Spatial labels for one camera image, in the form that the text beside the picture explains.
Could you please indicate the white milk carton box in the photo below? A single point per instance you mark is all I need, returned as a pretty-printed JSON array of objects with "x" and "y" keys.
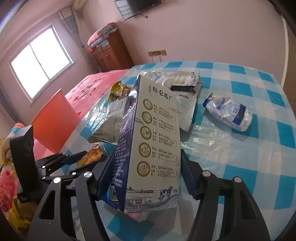
[{"x": 147, "y": 160}]

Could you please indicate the bright bedroom window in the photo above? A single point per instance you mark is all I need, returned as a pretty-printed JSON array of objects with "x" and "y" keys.
[{"x": 40, "y": 62}]

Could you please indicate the blue Vinda tissue pack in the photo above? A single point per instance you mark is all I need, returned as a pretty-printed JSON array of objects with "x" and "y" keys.
[{"x": 115, "y": 197}]

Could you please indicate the cream bedroom door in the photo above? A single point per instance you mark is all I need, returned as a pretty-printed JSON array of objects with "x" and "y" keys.
[{"x": 288, "y": 78}]

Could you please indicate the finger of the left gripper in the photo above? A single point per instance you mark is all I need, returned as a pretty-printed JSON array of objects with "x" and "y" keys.
[
  {"x": 72, "y": 159},
  {"x": 78, "y": 171}
]

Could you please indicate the orange plastic trash bucket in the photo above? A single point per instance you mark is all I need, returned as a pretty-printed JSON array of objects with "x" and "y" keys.
[{"x": 55, "y": 122}]

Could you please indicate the brown wooden cabinet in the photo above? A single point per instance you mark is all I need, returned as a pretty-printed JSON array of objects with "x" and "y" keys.
[{"x": 112, "y": 54}]

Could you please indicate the wall air conditioner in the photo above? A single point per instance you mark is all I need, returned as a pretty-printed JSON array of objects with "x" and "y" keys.
[{"x": 79, "y": 4}]

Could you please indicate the silver white foil pouch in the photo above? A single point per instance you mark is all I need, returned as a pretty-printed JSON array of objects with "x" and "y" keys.
[{"x": 186, "y": 102}]

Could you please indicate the crushed MagicDay plastic bottle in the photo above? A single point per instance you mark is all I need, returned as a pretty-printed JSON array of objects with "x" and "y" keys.
[{"x": 229, "y": 111}]

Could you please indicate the yellow red snack wrapper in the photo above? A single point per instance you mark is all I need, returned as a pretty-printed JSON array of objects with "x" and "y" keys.
[{"x": 119, "y": 91}]

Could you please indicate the black white carton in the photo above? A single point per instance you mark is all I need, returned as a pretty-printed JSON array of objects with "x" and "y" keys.
[{"x": 184, "y": 81}]

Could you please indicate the blue white checkered tablecloth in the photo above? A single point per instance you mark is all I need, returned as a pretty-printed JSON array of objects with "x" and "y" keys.
[{"x": 263, "y": 156}]

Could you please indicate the folded pink grey blankets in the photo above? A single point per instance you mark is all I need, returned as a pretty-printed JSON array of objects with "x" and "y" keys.
[{"x": 101, "y": 35}]

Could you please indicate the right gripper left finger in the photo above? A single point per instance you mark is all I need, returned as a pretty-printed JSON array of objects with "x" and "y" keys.
[{"x": 53, "y": 218}]

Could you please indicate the grey plaid curtain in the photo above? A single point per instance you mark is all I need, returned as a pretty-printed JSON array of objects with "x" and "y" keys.
[{"x": 68, "y": 20}]

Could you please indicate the black wall television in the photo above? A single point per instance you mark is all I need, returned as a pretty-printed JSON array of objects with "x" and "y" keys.
[{"x": 131, "y": 8}]

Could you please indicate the wall power outlet strip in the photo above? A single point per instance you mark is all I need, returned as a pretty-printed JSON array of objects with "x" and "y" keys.
[{"x": 157, "y": 53}]

